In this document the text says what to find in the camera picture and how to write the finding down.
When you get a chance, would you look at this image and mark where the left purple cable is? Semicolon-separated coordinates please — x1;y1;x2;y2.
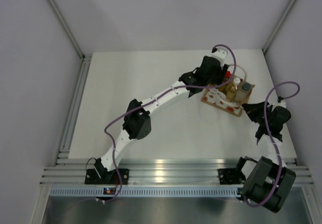
104;44;237;203

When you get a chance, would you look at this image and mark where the burlap watermelon canvas bag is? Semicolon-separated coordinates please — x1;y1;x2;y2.
200;64;256;118

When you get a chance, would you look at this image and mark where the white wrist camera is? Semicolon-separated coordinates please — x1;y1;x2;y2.
271;96;287;110
211;47;227;65

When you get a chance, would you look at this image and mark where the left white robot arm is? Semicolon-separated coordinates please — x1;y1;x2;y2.
87;48;227;184

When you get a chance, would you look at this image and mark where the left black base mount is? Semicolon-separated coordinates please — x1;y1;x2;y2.
85;169;129;185

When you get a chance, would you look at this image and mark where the red cap yellow bottle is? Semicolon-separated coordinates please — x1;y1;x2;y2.
223;70;231;83

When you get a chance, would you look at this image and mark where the left aluminium frame post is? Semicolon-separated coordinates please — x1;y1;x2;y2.
46;0;85;59

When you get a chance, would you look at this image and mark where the aluminium frame post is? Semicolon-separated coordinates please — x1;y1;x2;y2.
262;0;298;55
46;0;85;59

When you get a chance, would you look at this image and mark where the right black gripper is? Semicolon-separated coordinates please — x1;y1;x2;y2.
241;101;272;126

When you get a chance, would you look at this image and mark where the aluminium front rail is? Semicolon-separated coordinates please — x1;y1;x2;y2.
41;158;314;186

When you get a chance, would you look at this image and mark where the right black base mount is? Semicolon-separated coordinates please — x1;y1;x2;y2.
218;168;246;185

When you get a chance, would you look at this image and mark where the purple cable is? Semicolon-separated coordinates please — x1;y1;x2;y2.
241;81;301;207
104;44;237;203

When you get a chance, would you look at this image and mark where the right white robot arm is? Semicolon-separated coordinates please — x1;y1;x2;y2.
234;101;296;213

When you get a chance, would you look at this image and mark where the left aluminium side rail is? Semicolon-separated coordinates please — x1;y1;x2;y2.
53;54;93;167

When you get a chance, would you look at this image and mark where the right aluminium frame post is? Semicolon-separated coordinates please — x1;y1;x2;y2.
262;0;298;55

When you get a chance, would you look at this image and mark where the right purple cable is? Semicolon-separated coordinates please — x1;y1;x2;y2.
241;81;301;207

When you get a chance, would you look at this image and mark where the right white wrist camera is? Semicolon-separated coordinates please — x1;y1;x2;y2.
271;96;287;110

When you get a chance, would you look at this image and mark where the grey slotted cable duct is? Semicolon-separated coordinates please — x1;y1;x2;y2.
49;187;240;198

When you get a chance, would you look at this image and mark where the grey cap clear bottle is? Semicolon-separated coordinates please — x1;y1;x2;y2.
234;82;252;103

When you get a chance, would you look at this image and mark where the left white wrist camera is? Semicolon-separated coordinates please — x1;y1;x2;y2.
211;47;227;65

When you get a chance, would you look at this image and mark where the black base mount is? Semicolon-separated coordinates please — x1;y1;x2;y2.
85;169;129;185
218;168;246;185

